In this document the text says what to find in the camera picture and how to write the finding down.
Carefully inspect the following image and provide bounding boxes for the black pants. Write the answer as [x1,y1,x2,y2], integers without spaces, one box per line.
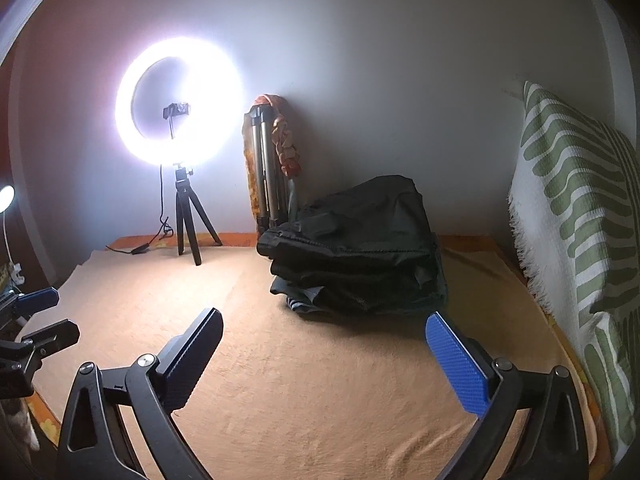
[256,174,448,315]

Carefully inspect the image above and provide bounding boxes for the small white desk lamp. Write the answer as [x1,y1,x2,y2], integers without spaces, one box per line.
[0,184,25,288]

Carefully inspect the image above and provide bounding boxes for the black tripod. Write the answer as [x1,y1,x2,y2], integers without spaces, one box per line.
[175,165,222,266]

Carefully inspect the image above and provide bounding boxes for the silver folded tripod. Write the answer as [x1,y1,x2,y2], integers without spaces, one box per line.
[242,100,297,235]

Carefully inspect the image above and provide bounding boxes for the black phone holder clip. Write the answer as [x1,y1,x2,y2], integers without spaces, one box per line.
[163,102,190,120]

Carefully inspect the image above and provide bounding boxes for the green white patterned pillow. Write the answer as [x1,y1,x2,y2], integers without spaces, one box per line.
[509,81,639,460]

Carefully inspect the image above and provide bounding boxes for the black power cable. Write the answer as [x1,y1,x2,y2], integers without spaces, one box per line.
[105,162,177,257]

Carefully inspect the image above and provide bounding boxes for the white ring light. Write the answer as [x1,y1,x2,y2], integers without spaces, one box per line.
[114,36,248,168]

